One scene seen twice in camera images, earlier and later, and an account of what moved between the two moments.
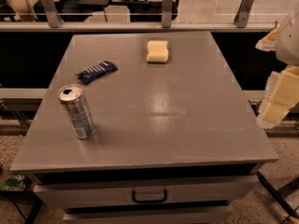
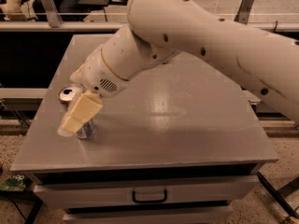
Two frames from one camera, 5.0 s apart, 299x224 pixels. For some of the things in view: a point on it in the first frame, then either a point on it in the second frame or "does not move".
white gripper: [290, 42] -> [97, 73]
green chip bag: [15, 183] does not move
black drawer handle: [150, 200] does not move
